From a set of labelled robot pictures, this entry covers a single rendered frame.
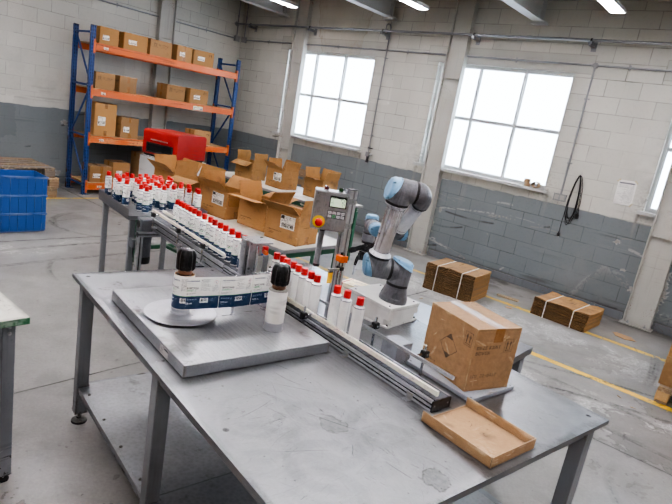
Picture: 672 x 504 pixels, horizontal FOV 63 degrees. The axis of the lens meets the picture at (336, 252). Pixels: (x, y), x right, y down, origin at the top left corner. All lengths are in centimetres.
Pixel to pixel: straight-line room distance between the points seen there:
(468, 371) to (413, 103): 691
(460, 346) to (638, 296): 540
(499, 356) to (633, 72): 575
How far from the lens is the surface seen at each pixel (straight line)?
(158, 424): 231
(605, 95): 774
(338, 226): 265
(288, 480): 166
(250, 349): 224
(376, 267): 280
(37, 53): 986
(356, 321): 241
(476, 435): 209
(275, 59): 1100
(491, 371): 238
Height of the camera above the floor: 182
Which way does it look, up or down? 14 degrees down
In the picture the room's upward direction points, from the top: 10 degrees clockwise
